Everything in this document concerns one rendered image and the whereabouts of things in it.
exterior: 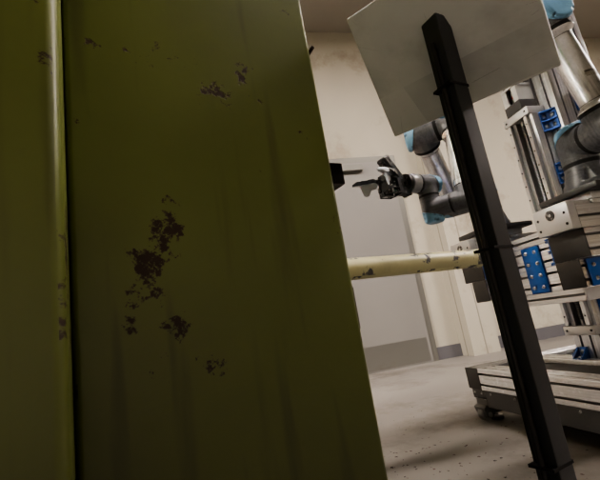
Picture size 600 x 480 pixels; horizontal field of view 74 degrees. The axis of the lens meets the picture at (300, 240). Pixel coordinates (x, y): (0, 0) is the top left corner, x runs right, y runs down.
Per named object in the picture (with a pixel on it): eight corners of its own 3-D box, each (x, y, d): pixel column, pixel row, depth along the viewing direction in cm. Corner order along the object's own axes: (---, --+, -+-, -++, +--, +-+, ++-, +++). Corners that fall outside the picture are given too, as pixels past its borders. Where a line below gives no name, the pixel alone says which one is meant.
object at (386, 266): (472, 270, 101) (468, 250, 102) (490, 266, 97) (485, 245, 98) (328, 286, 80) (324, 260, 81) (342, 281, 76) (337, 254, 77)
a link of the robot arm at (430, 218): (451, 215, 142) (445, 187, 145) (421, 224, 148) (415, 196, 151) (457, 218, 149) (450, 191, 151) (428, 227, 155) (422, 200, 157)
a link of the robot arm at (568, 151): (583, 168, 143) (572, 134, 146) (615, 151, 130) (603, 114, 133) (553, 171, 142) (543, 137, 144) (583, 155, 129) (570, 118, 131)
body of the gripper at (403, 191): (391, 191, 138) (417, 192, 144) (387, 169, 140) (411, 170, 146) (378, 199, 145) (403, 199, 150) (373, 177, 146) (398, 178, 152)
